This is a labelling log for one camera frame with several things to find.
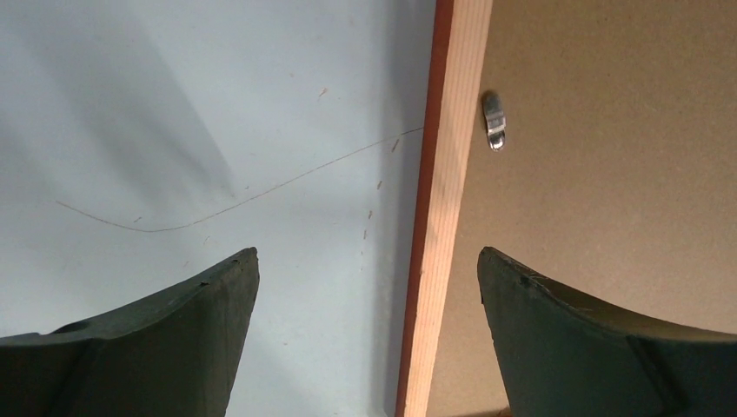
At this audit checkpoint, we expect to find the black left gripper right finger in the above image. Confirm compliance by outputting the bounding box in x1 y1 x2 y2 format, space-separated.
477 247 736 416

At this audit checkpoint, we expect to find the metal turn clip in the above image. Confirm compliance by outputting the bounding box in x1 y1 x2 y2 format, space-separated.
481 90 507 151

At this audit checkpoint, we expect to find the brown fibreboard backing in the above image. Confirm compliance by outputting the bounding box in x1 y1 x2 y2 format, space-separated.
428 1 736 416

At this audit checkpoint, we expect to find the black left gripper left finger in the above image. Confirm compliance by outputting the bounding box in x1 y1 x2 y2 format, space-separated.
1 248 260 416

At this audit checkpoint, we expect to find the wooden picture frame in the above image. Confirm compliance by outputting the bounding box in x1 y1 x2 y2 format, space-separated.
394 1 493 416

